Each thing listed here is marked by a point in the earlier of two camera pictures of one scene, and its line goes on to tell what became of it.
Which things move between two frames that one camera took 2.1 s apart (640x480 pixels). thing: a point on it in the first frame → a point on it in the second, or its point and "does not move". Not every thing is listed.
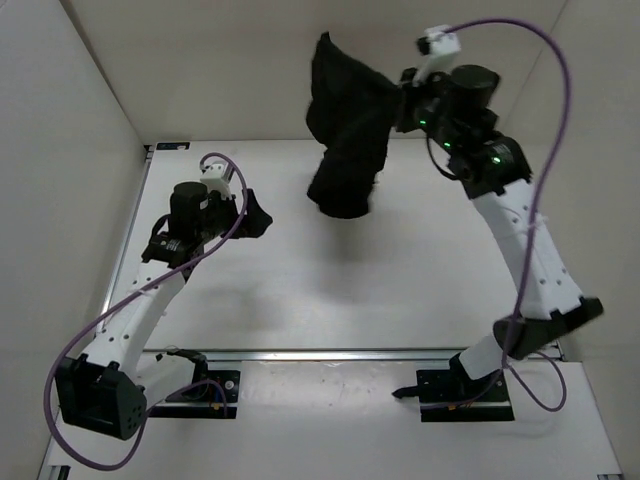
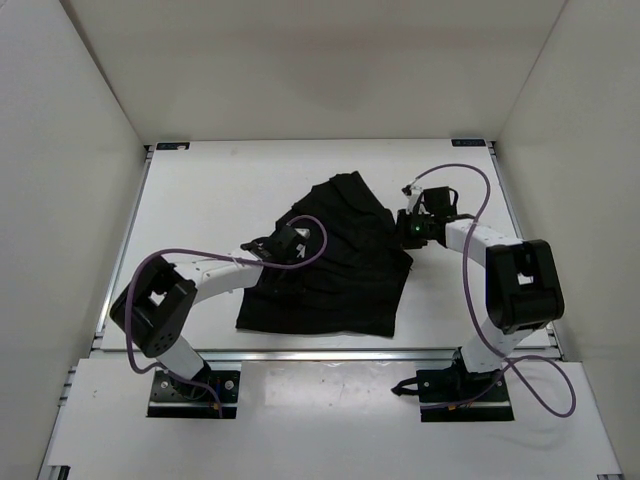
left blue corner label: x=173 y=145 does not move
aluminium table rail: x=340 y=356 does not move
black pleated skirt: x=351 y=115 → x=356 y=283
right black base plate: x=446 y=396 does not move
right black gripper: x=412 y=92 → x=402 y=222
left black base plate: x=213 y=395 does not move
